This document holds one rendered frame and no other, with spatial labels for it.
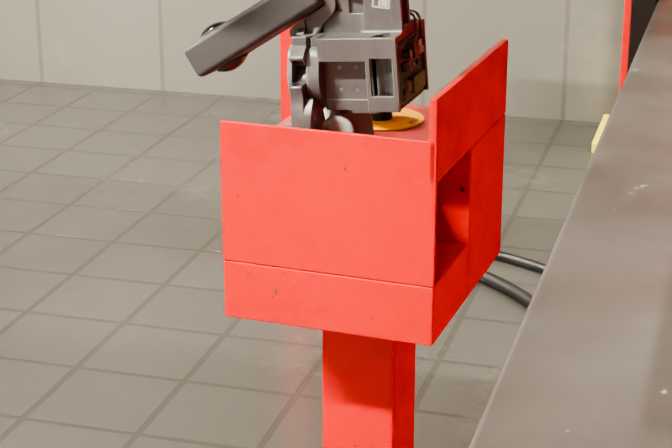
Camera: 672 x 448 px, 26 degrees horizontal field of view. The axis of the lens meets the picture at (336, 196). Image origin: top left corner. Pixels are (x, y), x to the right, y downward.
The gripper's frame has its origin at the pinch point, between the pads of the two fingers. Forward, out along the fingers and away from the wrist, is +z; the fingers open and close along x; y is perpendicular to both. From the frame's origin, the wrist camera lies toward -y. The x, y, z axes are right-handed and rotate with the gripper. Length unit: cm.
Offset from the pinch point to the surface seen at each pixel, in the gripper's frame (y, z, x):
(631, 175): 26.9, -12.0, -28.6
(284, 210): -1.5, -1.8, -5.0
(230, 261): -6.1, 2.3, -4.9
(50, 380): -93, 65, 100
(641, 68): 24.0, -12.3, -6.4
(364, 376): 0.9, 14.0, 2.0
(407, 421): 2.9, 19.4, 5.9
